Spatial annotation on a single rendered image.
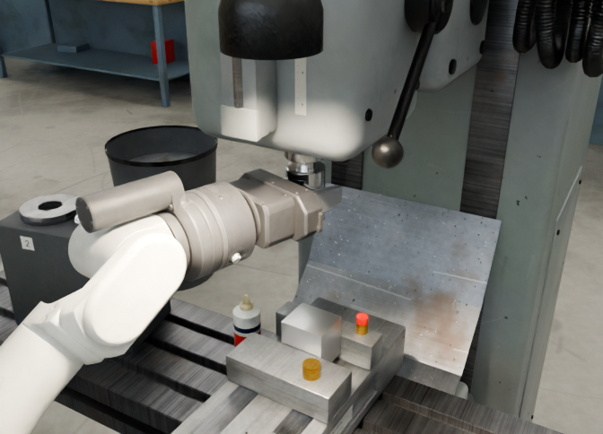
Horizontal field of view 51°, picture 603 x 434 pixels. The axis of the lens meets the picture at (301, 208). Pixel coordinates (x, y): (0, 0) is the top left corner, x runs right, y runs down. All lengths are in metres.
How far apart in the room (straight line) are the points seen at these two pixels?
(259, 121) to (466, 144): 0.52
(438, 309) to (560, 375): 1.51
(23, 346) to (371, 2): 0.42
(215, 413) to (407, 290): 0.44
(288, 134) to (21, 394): 0.33
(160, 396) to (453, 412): 0.40
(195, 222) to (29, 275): 0.50
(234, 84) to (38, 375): 0.30
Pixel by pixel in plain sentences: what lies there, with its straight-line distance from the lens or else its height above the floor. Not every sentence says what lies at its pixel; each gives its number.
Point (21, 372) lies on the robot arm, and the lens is 0.59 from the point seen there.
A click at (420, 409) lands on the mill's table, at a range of 0.93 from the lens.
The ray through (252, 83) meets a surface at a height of 1.39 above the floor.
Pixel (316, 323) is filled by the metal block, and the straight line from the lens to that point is 0.82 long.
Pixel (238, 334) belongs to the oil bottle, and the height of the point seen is 0.97.
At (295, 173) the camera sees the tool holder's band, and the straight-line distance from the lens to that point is 0.71.
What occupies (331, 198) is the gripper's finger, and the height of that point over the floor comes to 1.23.
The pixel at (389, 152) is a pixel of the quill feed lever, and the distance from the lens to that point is 0.59.
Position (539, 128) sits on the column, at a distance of 1.02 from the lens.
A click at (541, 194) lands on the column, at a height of 1.14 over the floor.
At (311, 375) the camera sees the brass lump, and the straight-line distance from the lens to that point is 0.78.
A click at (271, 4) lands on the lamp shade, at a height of 1.48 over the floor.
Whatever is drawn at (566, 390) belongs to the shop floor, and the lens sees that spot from 2.51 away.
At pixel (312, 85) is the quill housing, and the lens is 0.59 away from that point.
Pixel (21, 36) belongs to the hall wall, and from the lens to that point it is 8.02.
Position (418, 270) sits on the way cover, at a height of 0.98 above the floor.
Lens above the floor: 1.54
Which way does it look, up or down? 25 degrees down
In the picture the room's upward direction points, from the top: straight up
